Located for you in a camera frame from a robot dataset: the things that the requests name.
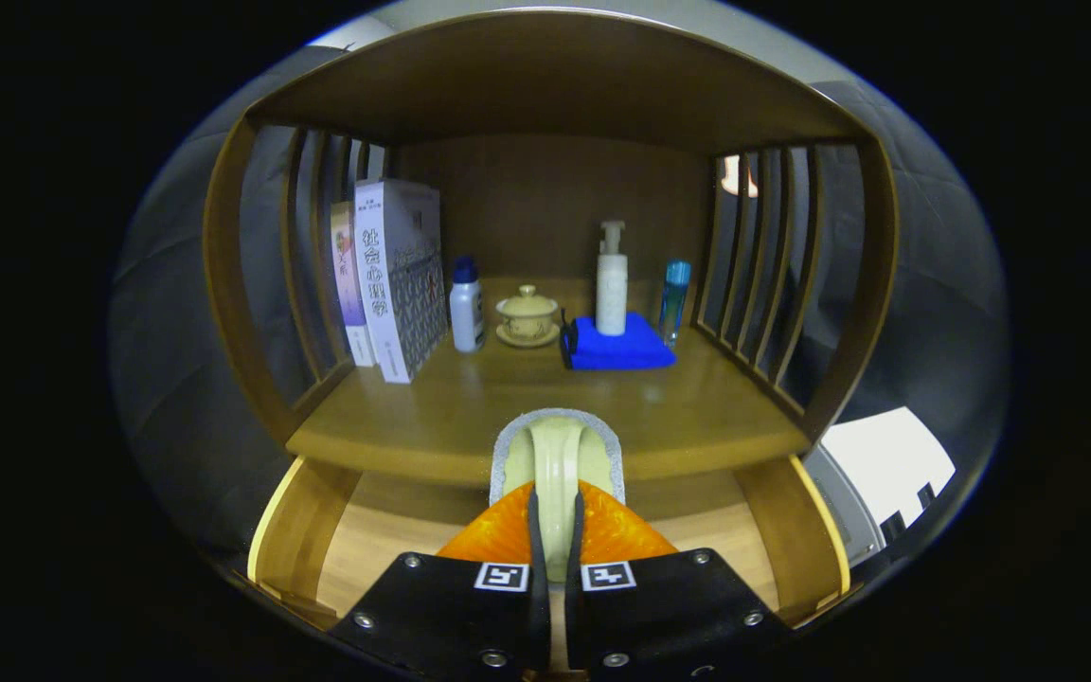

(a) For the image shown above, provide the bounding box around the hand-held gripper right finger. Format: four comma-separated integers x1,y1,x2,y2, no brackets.
564,479,797,675

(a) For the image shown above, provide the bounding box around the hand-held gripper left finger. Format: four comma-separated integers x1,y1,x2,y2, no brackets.
328,481,551,675

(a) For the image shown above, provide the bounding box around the brown wooden drawer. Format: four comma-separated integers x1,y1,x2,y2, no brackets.
247,455,852,631

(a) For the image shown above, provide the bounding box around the green brush with grey sponge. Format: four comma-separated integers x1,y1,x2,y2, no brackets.
489,407,626,583

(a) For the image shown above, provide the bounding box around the wooden countertop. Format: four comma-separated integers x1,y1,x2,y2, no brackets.
285,277,812,489

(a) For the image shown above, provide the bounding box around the white drawer unit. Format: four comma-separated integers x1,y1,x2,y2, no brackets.
803,407,957,569

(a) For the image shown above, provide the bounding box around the brown wooden cabinet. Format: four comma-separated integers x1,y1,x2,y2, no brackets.
203,9,900,489

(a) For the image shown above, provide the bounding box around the blue folded cloth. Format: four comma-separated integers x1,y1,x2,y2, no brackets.
560,309,678,372

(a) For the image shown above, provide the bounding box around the white bottle with blue cap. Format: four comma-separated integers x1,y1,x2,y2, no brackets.
449,256,486,353

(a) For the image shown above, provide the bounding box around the yellow lidded teacup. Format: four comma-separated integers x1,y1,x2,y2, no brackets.
494,284,562,349

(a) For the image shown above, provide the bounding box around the clear blue bottle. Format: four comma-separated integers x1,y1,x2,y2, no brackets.
659,260,692,348

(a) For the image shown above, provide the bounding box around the white pump bottle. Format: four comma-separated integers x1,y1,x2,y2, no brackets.
596,221,629,337

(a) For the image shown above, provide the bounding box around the white patterned book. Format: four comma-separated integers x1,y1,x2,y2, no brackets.
354,178,449,385

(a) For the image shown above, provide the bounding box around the purple book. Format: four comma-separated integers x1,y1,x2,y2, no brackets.
331,200,378,368

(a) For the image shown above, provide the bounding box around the black backdrop cloth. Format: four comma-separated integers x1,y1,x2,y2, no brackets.
110,43,1011,569

